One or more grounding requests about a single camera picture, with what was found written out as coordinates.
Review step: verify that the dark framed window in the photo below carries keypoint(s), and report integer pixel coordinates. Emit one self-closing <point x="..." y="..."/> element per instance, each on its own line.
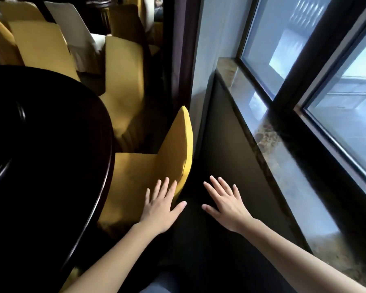
<point x="317" y="73"/>

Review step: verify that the person's left little finger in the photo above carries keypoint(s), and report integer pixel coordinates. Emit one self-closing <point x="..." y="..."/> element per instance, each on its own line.
<point x="147" y="196"/>

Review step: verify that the white covered chair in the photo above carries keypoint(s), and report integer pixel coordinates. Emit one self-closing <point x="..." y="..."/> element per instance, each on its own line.
<point x="76" y="33"/>

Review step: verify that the person's left hand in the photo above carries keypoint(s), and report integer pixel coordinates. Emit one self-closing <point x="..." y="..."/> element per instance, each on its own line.
<point x="157" y="212"/>

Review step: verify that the person's left forearm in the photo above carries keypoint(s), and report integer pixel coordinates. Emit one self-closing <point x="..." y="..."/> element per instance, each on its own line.
<point x="109" y="260"/>

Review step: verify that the person's left middle finger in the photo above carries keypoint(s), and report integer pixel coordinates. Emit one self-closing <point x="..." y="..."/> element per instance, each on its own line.
<point x="164" y="187"/>

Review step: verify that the person's right forearm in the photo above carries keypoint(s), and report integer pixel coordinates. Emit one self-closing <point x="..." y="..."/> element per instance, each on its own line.
<point x="295" y="260"/>

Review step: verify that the person's right middle finger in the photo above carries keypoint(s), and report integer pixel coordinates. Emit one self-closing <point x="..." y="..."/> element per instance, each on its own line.
<point x="218" y="185"/>

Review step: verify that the dark round wooden table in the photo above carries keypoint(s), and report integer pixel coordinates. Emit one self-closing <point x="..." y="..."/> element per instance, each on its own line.
<point x="39" y="167"/>

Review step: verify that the person's right hand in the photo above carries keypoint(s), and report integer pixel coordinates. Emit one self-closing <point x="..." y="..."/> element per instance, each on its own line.
<point x="230" y="210"/>

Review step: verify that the person's right thumb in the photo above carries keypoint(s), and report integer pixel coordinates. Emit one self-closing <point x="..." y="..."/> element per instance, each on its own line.
<point x="209" y="208"/>

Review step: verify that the person's left thumb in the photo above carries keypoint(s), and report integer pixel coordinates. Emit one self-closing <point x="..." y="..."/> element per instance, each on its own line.
<point x="179" y="208"/>

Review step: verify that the yellow covered chair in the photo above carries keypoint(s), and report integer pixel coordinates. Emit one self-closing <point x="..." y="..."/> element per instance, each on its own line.
<point x="123" y="88"/>
<point x="146" y="176"/>
<point x="131" y="22"/>
<point x="0" y="42"/>
<point x="42" y="45"/>

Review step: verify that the marble window sill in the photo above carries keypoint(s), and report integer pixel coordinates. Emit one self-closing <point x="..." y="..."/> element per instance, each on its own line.
<point x="292" y="167"/>

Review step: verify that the person's right little finger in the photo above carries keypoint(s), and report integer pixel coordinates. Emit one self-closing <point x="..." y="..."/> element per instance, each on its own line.
<point x="236" y="191"/>

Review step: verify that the dark curtain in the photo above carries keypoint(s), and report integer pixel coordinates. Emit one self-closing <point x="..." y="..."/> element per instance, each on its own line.
<point x="180" y="51"/>

